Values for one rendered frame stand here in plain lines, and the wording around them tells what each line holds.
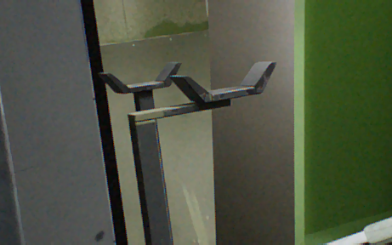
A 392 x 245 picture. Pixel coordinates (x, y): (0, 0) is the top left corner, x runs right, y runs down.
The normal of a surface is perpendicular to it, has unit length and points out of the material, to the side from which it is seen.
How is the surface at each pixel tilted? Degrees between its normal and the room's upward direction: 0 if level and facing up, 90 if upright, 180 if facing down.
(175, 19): 90
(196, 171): 57
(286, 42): 90
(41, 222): 90
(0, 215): 90
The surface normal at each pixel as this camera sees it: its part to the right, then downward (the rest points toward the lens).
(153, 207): 0.38, 0.06
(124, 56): 0.25, -0.48
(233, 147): -0.87, 0.18
